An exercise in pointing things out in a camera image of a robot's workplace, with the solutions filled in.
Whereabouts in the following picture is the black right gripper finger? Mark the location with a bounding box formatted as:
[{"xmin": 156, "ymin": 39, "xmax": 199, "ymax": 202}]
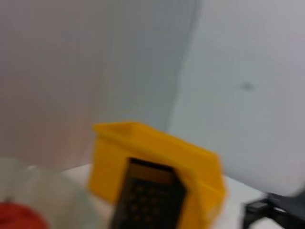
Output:
[
  {"xmin": 244, "ymin": 192, "xmax": 305, "ymax": 214},
  {"xmin": 242, "ymin": 211, "xmax": 305, "ymax": 229}
]

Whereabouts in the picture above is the black mesh pen holder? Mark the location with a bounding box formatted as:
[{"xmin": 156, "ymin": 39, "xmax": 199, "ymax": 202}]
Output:
[{"xmin": 109, "ymin": 156, "xmax": 188, "ymax": 229}]

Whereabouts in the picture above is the translucent green fruit bowl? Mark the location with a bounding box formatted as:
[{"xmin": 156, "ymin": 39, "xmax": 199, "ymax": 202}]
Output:
[{"xmin": 0, "ymin": 156, "xmax": 101, "ymax": 229}]

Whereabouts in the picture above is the yellow plastic bin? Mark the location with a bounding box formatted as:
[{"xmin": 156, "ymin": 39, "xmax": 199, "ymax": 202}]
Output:
[{"xmin": 86, "ymin": 122, "xmax": 227, "ymax": 229}]

